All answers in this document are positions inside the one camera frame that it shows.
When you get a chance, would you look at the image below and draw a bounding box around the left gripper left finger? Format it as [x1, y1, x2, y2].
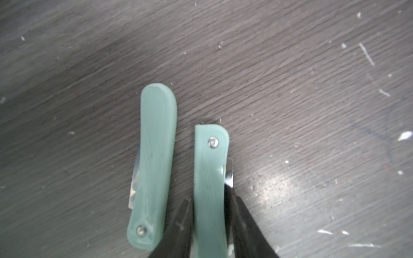
[149, 198, 194, 258]

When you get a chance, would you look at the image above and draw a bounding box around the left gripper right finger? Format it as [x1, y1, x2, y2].
[224, 185, 279, 258]

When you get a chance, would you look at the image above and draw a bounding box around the teal folding knife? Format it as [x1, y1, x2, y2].
[194, 124, 230, 258]
[127, 83, 177, 251]

